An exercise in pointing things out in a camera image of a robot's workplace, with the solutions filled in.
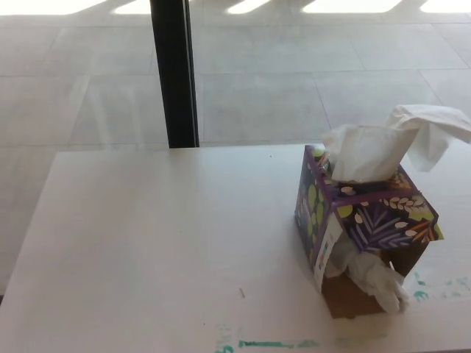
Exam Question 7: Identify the black window frame post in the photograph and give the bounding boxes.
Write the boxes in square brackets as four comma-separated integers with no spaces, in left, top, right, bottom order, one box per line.
[149,0,200,149]

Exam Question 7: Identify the crumpled white tissue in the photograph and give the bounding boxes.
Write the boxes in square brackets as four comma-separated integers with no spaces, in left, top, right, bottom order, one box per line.
[327,238,411,314]

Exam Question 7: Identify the purple floral tissue box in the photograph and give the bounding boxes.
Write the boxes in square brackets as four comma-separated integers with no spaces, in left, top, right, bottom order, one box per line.
[293,144,445,320]

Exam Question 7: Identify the white tissue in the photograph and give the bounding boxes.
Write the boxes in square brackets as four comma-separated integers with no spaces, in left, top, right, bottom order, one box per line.
[327,238,411,314]
[320,104,471,183]

